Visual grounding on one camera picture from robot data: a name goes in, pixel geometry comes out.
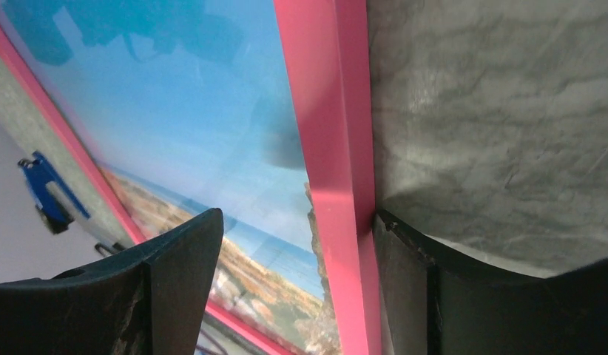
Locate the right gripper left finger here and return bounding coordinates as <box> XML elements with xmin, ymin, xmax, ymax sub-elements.
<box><xmin>0</xmin><ymin>209</ymin><xmax>224</xmax><ymax>354</ymax></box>

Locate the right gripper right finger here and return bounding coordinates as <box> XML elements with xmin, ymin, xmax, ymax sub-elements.
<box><xmin>373</xmin><ymin>210</ymin><xmax>608</xmax><ymax>354</ymax></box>

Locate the blue black stapler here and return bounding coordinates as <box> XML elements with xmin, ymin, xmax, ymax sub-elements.
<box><xmin>17</xmin><ymin>151</ymin><xmax>91</xmax><ymax>235</ymax></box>

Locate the blue seascape photo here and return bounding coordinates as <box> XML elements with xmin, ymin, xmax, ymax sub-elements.
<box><xmin>0</xmin><ymin>1</ymin><xmax>342</xmax><ymax>354</ymax></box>

